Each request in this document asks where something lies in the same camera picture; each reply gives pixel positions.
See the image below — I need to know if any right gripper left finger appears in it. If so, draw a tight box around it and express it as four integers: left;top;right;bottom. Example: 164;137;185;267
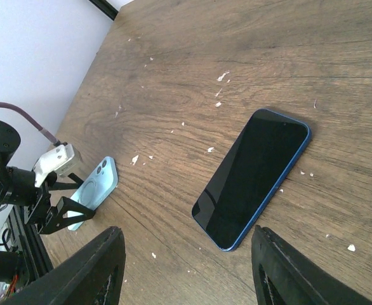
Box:
2;226;125;304

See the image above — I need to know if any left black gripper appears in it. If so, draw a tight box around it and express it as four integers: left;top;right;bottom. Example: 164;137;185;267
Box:
23;173;96;234

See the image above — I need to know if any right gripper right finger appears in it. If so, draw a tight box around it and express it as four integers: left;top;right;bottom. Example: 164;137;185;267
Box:
251;225;372;304

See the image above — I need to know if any light blue phone case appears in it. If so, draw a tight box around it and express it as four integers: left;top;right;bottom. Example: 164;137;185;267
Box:
62;156;119;231

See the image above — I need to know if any phone with black screen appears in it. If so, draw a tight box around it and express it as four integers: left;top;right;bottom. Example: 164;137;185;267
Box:
191;109;312;252

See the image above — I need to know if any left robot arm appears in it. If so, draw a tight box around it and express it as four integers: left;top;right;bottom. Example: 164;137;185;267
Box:
0;121;95;234

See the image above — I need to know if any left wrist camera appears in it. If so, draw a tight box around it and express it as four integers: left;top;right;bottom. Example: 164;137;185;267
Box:
32;144;82;187

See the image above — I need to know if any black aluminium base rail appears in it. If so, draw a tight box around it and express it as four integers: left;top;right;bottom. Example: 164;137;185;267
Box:
0;207;53;288

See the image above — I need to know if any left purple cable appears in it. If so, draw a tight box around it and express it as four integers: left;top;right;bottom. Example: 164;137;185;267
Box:
0;101;62;147

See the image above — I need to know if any left black frame post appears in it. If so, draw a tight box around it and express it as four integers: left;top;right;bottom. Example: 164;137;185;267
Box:
89;0;119;21

